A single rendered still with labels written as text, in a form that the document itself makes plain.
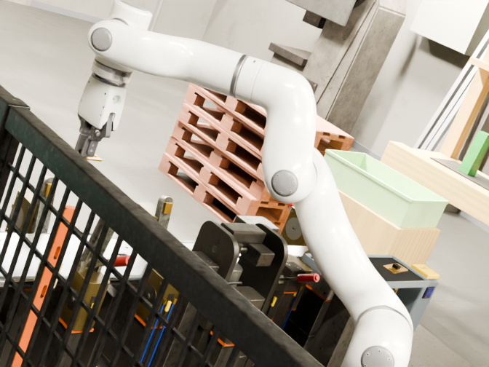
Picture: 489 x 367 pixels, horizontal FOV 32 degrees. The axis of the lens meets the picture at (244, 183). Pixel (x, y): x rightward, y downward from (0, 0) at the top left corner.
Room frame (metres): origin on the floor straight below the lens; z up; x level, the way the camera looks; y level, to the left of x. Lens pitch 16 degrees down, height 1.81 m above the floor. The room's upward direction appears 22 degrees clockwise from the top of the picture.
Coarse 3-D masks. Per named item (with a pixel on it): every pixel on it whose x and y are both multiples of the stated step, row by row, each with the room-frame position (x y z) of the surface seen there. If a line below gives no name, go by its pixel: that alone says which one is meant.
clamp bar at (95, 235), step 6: (102, 222) 1.60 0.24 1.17; (96, 228) 1.61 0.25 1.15; (102, 228) 1.60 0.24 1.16; (96, 234) 1.61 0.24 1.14; (108, 234) 1.62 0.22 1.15; (90, 240) 1.61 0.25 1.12; (96, 240) 1.60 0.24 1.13; (108, 240) 1.63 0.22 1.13; (84, 252) 1.62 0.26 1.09; (90, 252) 1.61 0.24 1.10; (102, 252) 1.63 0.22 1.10; (84, 258) 1.61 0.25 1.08; (84, 264) 1.61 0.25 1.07
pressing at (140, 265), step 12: (12, 240) 1.73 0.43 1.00; (72, 240) 1.85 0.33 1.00; (0, 252) 1.65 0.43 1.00; (12, 252) 1.68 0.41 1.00; (24, 252) 1.70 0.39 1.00; (72, 252) 1.79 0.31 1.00; (108, 252) 1.87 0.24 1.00; (120, 252) 1.90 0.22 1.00; (288, 252) 2.37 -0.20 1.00; (300, 252) 2.41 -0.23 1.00; (24, 264) 1.64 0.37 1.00; (36, 264) 1.66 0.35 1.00; (144, 264) 1.88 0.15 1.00; (0, 276) 1.55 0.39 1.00; (12, 276) 1.57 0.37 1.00; (132, 276) 1.79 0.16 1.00
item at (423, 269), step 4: (412, 264) 2.20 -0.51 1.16; (416, 264) 2.21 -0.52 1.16; (420, 264) 2.22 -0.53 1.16; (412, 268) 2.19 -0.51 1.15; (416, 268) 2.19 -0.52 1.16; (420, 268) 2.19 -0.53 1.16; (424, 268) 2.21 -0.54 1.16; (428, 268) 2.22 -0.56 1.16; (420, 272) 2.18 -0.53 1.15; (424, 272) 2.17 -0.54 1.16; (428, 272) 2.18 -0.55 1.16; (432, 272) 2.20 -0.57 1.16; (424, 276) 2.16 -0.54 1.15; (428, 276) 2.16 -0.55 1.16; (432, 276) 2.17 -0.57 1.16; (436, 276) 2.19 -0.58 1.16
